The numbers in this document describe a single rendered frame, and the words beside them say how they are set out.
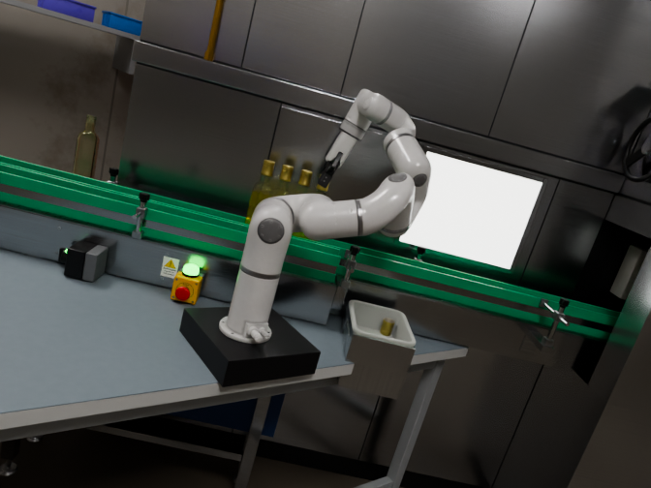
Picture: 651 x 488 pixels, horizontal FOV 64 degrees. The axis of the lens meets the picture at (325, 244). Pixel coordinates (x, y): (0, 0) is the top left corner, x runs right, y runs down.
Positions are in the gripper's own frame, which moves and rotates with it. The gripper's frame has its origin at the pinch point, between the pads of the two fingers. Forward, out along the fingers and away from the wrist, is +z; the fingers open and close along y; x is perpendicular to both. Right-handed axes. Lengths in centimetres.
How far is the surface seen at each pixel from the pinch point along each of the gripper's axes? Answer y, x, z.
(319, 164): -11.8, -3.0, -1.8
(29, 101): -211, -184, 81
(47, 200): 14, -64, 42
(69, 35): -223, -182, 30
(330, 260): 13.8, 12.3, 17.9
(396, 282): 4.0, 35.3, 16.3
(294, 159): -11.7, -10.8, 0.9
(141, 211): 17, -40, 30
